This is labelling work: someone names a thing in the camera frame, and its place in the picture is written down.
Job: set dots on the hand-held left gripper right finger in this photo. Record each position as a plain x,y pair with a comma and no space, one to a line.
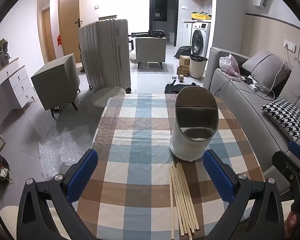
217,177

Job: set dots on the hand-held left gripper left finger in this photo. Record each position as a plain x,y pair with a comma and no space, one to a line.
82,172

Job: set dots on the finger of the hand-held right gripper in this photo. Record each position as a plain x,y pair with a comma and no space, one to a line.
298,152
282,160

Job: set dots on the pile of wooden chopsticks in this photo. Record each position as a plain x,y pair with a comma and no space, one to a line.
183,200

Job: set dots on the white grey utensil holder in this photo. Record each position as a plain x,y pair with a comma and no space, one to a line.
190,145

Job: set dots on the person's right hand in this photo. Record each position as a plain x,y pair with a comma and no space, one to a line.
292,225

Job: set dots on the clear bubble wrap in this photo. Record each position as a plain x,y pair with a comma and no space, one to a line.
55,152

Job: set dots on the houndstooth pillow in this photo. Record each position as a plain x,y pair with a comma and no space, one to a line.
287,116

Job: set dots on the checked tablecloth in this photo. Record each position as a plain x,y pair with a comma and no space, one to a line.
140,155

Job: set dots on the grey sofa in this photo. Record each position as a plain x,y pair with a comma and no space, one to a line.
240,100

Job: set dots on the white face mask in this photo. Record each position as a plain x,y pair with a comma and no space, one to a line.
2,173

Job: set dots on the white power strip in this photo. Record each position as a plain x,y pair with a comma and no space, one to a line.
250,80

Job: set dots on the grey cube stool black legs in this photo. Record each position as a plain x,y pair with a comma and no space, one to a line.
55,85
150,50

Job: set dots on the brown tape roll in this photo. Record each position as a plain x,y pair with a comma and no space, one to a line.
182,78

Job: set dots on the white dresser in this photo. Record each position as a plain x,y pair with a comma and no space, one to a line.
17,85

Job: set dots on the pink plastic bag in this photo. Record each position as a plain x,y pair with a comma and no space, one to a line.
228,63

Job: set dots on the cardboard box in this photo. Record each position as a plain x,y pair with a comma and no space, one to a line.
184,60
183,71

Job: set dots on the beige bin with black liner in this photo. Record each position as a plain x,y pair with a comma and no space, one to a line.
197,67

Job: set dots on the grey ribbed suitcase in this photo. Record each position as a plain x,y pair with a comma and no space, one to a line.
107,55

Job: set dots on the white plastic bag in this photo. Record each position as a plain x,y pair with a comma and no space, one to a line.
133,55

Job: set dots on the black trash bag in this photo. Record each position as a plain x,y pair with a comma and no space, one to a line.
182,52

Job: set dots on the red door ornament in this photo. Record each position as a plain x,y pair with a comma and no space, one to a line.
59,40

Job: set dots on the white washing machine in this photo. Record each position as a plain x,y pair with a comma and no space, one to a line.
201,40

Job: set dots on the dark plant bundle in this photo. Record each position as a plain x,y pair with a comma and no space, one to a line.
2,48

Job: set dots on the wooden door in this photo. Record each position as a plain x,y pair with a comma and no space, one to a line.
68,17

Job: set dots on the yellow box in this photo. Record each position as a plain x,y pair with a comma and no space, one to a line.
201,16

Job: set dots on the dark glass door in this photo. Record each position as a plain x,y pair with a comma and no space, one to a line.
163,12

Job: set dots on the white wall socket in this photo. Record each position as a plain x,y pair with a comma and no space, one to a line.
289,45

